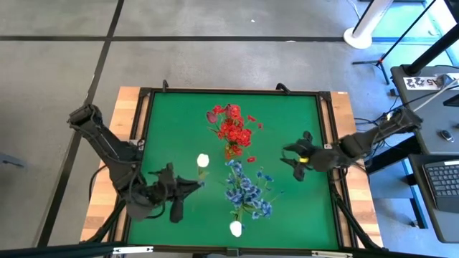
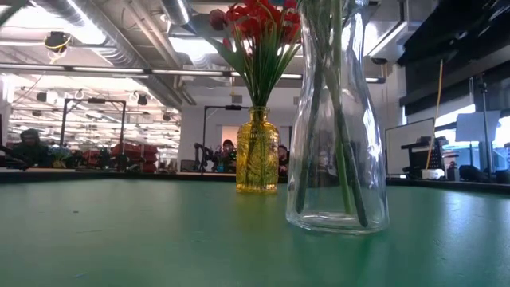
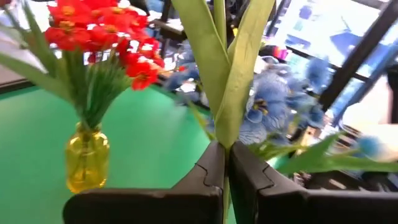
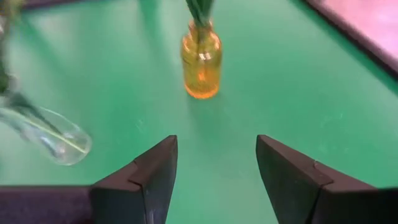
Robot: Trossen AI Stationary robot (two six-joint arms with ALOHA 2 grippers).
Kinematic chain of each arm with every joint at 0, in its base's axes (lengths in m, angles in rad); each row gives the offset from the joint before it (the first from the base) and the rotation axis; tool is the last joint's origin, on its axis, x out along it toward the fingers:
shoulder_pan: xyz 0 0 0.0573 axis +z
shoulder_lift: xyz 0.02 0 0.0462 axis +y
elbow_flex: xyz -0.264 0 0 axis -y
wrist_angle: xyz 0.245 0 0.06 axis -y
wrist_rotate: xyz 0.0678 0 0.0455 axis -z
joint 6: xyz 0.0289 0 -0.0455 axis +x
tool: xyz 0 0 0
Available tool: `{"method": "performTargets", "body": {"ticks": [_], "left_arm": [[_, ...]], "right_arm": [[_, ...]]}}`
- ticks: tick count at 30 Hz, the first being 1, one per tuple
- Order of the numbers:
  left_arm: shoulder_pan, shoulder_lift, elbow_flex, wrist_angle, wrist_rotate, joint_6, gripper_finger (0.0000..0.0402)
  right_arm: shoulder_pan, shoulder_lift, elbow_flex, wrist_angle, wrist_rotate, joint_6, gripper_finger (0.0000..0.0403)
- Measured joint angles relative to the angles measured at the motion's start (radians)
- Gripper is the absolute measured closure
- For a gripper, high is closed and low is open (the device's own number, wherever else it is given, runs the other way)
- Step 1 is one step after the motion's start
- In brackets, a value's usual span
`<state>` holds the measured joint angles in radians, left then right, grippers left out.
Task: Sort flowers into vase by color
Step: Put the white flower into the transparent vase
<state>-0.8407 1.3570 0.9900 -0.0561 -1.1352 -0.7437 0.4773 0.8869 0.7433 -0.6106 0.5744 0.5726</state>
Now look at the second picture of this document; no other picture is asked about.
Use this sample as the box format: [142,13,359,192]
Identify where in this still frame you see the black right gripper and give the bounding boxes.
[398,0,510,67]

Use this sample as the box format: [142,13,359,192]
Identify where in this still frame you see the red artificial flower bunch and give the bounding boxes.
[254,0,303,108]
[222,0,280,108]

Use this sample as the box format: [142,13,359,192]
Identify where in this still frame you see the clear glass vase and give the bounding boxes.
[285,0,390,235]

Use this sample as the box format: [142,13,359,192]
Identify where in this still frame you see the green stems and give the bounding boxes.
[318,0,369,228]

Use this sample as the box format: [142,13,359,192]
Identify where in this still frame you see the yellow glass vase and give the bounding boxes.
[235,105,281,195]

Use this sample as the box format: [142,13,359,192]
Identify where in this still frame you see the background blue flowers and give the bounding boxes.
[49,145,73,169]

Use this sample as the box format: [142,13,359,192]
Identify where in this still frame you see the thin yellow rod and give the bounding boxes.
[424,58,444,171]

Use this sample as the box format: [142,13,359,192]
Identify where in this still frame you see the white paper sign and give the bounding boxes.
[455,110,502,143]

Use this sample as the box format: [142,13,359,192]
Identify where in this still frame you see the thin black vertical pole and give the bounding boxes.
[480,75,491,183]

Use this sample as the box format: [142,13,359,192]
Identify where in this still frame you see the whiteboard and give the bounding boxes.
[385,117,436,177]

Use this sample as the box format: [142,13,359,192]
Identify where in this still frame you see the black equipment rack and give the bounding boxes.
[400,136,450,180]

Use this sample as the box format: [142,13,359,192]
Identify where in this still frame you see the person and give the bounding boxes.
[217,138,239,174]
[277,144,291,177]
[10,128,52,168]

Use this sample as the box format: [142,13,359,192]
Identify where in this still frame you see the red storage bins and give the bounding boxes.
[111,142,159,173]

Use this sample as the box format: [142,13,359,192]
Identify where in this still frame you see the long ceiling light strip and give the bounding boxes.
[0,62,386,84]

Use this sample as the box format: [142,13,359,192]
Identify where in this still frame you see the black ceiling device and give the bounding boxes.
[43,30,73,65]

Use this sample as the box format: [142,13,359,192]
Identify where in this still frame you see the green table mat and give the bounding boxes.
[0,177,510,287]

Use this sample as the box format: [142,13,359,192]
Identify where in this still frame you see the black gantry frame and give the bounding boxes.
[59,97,128,148]
[202,104,250,160]

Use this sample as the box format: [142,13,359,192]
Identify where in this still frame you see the round silver duct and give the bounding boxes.
[159,0,193,27]

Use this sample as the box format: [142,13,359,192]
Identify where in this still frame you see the large silver ventilation duct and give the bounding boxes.
[31,0,188,108]

